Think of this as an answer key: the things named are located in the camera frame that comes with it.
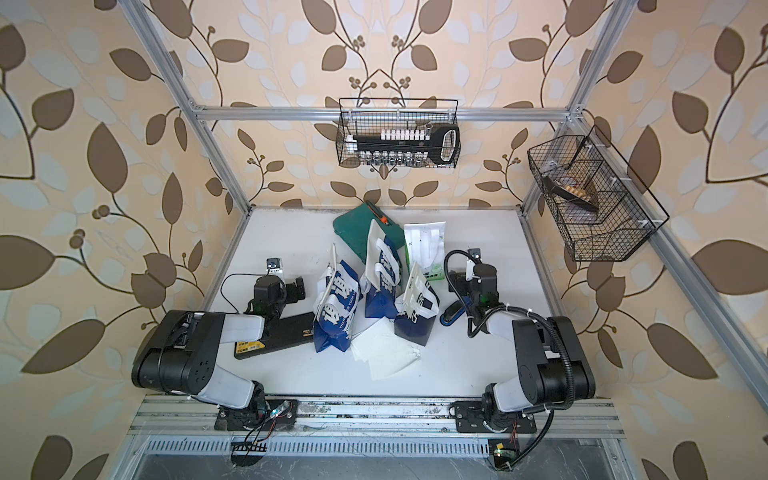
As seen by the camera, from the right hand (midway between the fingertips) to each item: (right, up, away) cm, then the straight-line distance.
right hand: (468, 270), depth 94 cm
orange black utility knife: (-29, +19, +17) cm, 39 cm away
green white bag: (-14, +8, -6) cm, 17 cm away
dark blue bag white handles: (-17, -14, -13) cm, 26 cm away
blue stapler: (-5, -11, -6) cm, 13 cm away
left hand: (-60, -2, 0) cm, 60 cm away
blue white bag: (-27, 0, -14) cm, 31 cm away
